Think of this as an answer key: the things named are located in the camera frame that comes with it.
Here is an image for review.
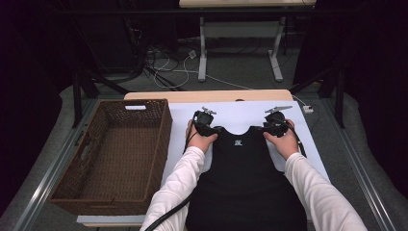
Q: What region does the black cable bundle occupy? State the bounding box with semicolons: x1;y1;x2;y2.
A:
124;18;187;90

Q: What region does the black tank top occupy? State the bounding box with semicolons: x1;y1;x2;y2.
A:
185;125;309;231

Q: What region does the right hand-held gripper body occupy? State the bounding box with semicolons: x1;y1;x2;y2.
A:
263;105;293;139

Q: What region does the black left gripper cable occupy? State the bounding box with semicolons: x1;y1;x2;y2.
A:
143;119;198;231

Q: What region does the black metal stand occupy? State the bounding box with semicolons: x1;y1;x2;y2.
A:
71;68;129;129
290;66;345;129

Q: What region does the black curtain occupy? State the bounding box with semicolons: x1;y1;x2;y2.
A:
0;0;75;213
293;0;408;200

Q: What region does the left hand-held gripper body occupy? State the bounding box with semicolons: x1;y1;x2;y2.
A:
191;106;217;138

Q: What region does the white floor cable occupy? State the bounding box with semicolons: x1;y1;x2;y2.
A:
153;51;307;107

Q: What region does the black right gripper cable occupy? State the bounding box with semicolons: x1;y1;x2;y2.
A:
282;119;308;159

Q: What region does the brown wicker basket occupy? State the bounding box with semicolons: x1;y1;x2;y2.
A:
47;98;173;217

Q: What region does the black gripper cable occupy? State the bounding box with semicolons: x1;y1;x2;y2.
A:
143;119;198;231
282;119;308;159

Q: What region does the person's left hand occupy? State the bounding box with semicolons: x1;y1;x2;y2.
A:
185;118;219;154

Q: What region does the white-legged desk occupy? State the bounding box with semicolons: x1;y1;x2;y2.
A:
178;0;317;83

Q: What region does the white foam board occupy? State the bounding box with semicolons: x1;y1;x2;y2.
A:
76;100;331;225

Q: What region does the person's right hand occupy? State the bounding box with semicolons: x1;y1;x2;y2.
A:
263;118;301;162

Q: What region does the aluminium rail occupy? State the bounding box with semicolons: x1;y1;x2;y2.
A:
321;97;397;231
13;99;97;231

